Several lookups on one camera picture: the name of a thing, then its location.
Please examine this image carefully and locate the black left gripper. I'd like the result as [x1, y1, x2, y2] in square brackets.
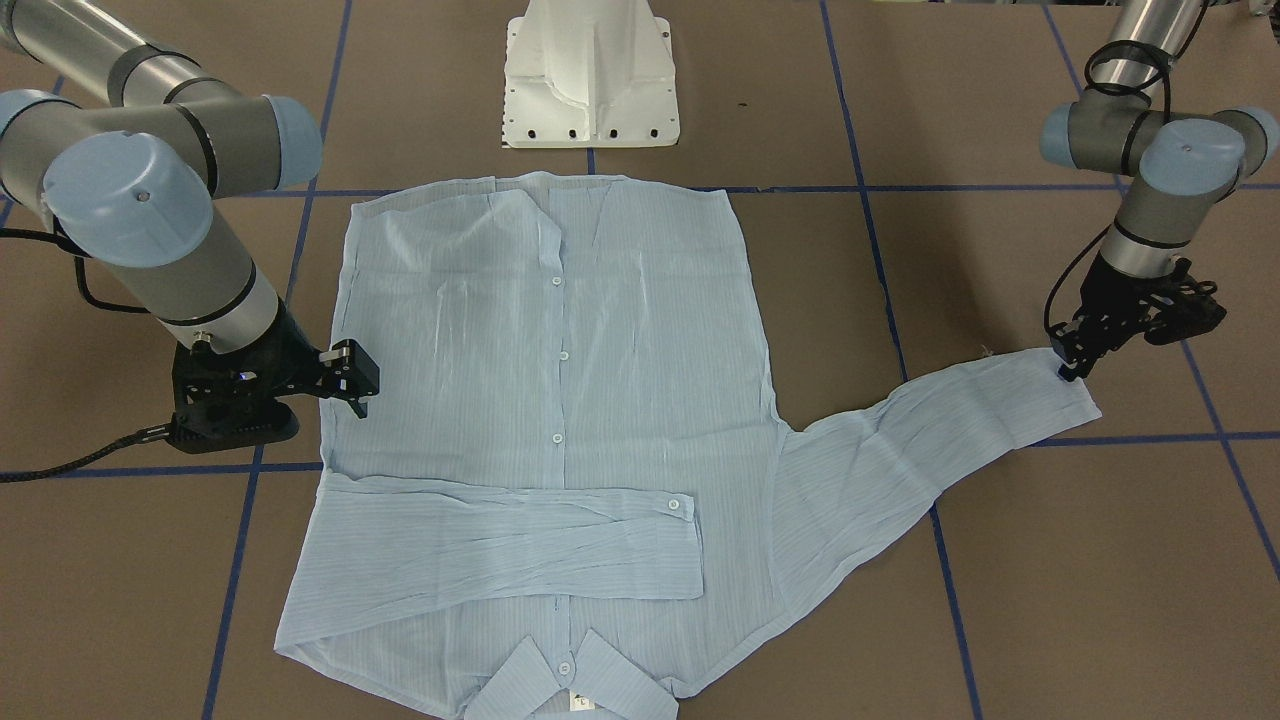
[1050, 256, 1228, 382]

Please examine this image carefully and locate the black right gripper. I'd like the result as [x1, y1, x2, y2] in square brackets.
[172, 304, 381, 454]

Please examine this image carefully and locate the light blue button-up shirt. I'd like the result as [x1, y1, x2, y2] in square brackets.
[275, 173, 1100, 719]

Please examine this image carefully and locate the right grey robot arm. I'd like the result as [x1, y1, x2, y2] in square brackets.
[1, 1, 380, 454]

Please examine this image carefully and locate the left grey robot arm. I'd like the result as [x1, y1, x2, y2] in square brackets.
[1039, 1, 1277, 382]

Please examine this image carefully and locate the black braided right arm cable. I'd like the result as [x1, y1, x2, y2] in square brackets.
[0, 228, 180, 486]

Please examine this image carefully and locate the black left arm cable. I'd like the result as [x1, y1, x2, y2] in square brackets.
[1043, 40, 1172, 341]

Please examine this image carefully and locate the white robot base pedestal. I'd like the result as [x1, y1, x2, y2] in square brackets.
[500, 1, 681, 149]

